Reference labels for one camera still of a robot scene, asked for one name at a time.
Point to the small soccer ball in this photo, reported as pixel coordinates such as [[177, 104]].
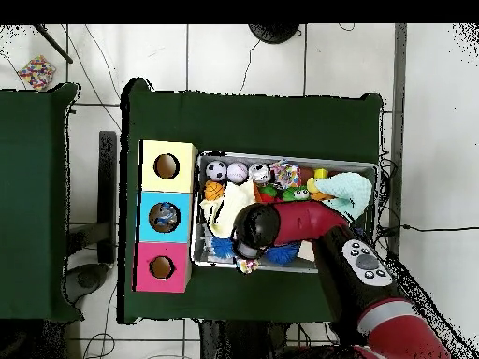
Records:
[[216, 170]]

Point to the small baseball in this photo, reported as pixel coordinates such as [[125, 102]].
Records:
[[237, 172]]

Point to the small orange basketball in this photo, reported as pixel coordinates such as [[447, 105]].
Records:
[[214, 191]]

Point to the shallow clear mesh bin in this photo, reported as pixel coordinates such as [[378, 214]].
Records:
[[196, 254]]

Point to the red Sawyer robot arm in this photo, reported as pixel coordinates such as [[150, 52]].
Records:
[[314, 221]]

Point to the blue spiky ball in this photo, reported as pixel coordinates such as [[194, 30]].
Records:
[[284, 256], [222, 248]]

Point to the clear plastic packet blue label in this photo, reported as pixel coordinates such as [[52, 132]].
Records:
[[160, 221]]

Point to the mint green cloth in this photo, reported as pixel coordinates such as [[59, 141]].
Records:
[[350, 191]]

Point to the dark green table cloth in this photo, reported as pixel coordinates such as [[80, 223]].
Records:
[[254, 120]]

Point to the black round stand base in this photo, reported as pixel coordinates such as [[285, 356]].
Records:
[[274, 31]]

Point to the colourful patterned cloth pouch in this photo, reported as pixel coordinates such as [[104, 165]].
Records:
[[285, 174]]

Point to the colourful spotted plush toy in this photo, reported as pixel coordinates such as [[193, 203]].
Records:
[[247, 265]]

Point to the green covered side table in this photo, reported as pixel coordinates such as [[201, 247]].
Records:
[[30, 187]]

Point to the wooden box with three holes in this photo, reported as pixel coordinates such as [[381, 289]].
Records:
[[146, 224]]

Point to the cream waffle cloth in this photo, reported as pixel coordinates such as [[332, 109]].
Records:
[[224, 209]]

